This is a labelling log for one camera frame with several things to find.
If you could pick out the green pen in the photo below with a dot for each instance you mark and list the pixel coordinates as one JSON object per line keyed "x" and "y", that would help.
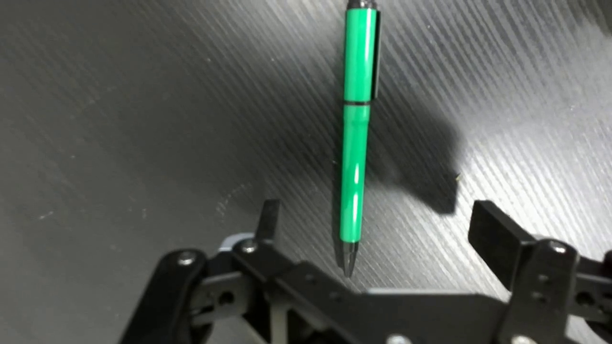
{"x": 357, "y": 127}

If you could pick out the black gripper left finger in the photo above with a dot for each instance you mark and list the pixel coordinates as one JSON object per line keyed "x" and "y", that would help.
{"x": 255, "y": 280}

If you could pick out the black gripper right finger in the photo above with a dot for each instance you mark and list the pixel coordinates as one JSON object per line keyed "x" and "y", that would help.
{"x": 542, "y": 280}

